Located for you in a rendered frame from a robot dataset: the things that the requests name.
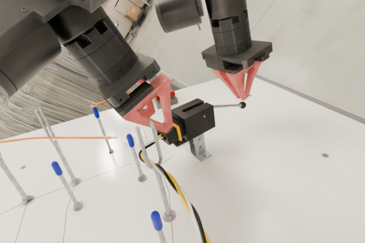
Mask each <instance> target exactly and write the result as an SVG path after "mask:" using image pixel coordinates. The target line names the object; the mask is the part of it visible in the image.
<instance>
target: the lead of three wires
mask: <svg viewBox="0 0 365 243"><path fill-rule="evenodd" d="M161 135H162V134H160V135H159V136H158V140H160V139H162V138H163V137H161ZM153 144H155V141H154V139H153V140H152V141H150V142H148V143H146V144H145V145H144V146H145V149H147V148H148V147H150V146H152V145H153ZM139 159H140V160H141V161H142V162H144V163H146V162H145V160H144V156H143V153H142V150H140V151H139ZM148 160H149V163H150V165H151V166H152V168H153V169H155V168H154V165H157V163H154V162H153V161H152V160H150V159H148Z"/></svg>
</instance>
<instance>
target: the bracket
mask: <svg viewBox="0 0 365 243"><path fill-rule="evenodd" d="M188 142H189V147H187V148H185V150H187V151H188V152H189V153H191V154H192V155H193V156H194V157H195V158H196V159H198V160H199V161H200V162H202V161H204V160H205V159H207V158H208V157H210V156H212V154H210V153H209V152H208V151H206V149H205V141H204V133H203V134H201V135H199V136H197V137H195V138H194V139H192V140H190V141H188ZM193 142H194V143H193Z"/></svg>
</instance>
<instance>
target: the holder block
mask: <svg viewBox="0 0 365 243"><path fill-rule="evenodd" d="M171 112H172V117H175V118H176V119H177V120H179V121H180V122H182V123H183V125H184V131H185V136H183V138H184V139H186V140H187V141H190V140H192V139H194V138H195V137H197V136H199V135H201V134H203V133H205V132H207V131H208V130H210V129H212V128H214V127H215V126H216V125H215V115H214V108H213V105H212V104H209V103H207V102H206V103H204V101H202V100H200V99H198V98H196V99H194V100H192V101H190V102H187V103H185V104H183V105H180V106H178V107H176V108H174V109H172V110H171ZM204 115H205V117H204Z"/></svg>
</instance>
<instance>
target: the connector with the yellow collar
mask: <svg viewBox="0 0 365 243"><path fill-rule="evenodd" d="M172 120H173V123H174V124H176V125H178V126H179V128H180V132H181V137H183V136H185V131H184V125H183V123H182V122H180V121H179V120H177V119H176V118H175V117H172ZM156 131H157V135H158V136H159V135H160V134H162V135H161V137H163V138H162V139H161V140H162V141H164V142H165V143H167V144H168V145H171V144H172V143H174V142H176V141H177V140H178V139H179V137H178V133H177V129H176V128H175V127H172V128H171V129H170V130H169V131H168V132H167V133H164V132H161V131H159V130H156Z"/></svg>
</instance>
